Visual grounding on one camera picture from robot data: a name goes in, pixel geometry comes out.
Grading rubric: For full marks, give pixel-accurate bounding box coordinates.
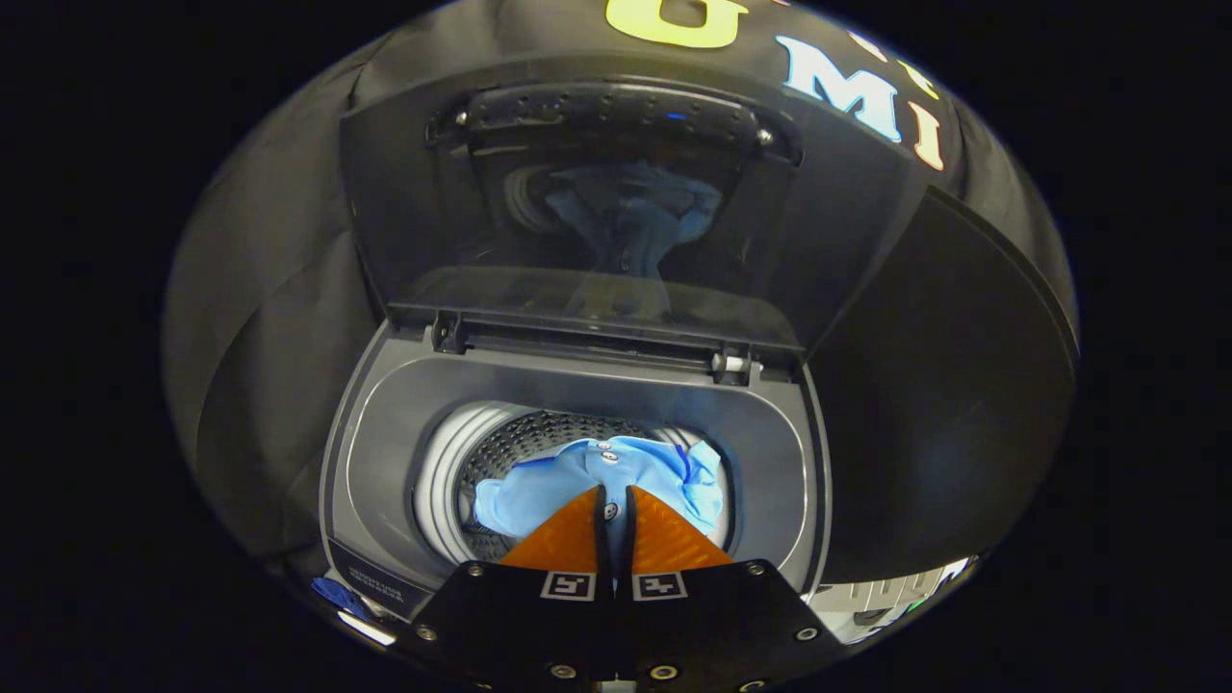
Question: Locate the black backdrop cloth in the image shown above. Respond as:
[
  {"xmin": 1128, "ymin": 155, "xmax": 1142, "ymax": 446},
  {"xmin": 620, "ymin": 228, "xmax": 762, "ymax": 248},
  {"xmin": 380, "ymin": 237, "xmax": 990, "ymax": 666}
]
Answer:
[{"xmin": 162, "ymin": 0, "xmax": 1079, "ymax": 578}]

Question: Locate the light blue polo shirt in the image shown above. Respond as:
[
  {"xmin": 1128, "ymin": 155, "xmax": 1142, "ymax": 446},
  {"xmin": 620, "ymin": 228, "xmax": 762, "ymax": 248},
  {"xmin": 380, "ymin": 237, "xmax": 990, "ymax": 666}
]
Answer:
[{"xmin": 475, "ymin": 436, "xmax": 728, "ymax": 540}]

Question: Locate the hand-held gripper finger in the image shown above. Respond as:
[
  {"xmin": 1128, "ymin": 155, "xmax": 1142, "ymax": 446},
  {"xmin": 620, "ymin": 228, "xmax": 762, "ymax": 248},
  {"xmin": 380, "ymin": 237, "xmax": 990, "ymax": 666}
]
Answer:
[
  {"xmin": 614, "ymin": 484, "xmax": 844, "ymax": 690},
  {"xmin": 399, "ymin": 484, "xmax": 615, "ymax": 686}
]

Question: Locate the dark washing machine lid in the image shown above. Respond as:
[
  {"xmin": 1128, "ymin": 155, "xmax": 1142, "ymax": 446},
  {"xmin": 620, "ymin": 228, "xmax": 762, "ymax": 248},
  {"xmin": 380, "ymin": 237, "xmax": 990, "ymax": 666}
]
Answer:
[{"xmin": 339, "ymin": 53, "xmax": 930, "ymax": 357}]

